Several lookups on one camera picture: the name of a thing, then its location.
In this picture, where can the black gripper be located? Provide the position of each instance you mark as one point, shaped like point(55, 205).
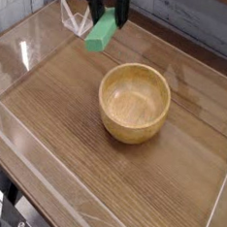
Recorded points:
point(97, 9)

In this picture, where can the green rectangular block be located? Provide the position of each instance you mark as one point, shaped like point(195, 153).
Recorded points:
point(102, 32)

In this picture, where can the brown wooden bowl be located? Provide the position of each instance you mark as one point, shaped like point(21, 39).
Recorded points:
point(134, 102)

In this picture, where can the clear acrylic barrier tray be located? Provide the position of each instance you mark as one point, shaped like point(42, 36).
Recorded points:
point(56, 149)

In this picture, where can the black metal bracket with bolt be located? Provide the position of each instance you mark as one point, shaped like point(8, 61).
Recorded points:
point(10, 216)

